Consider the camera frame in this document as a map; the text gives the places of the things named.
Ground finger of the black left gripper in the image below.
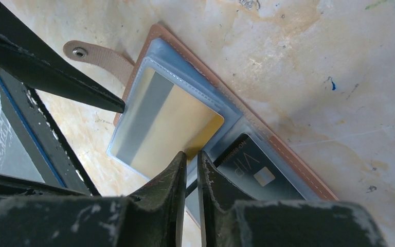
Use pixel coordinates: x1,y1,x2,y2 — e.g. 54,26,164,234
0,2,125,113

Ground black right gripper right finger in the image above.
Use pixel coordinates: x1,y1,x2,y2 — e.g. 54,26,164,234
197,151,387,246

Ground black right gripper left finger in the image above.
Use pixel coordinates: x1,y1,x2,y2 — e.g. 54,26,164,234
0,152,187,246

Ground gold VIP credit card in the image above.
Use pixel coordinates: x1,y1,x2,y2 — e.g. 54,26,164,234
109,67,224,179

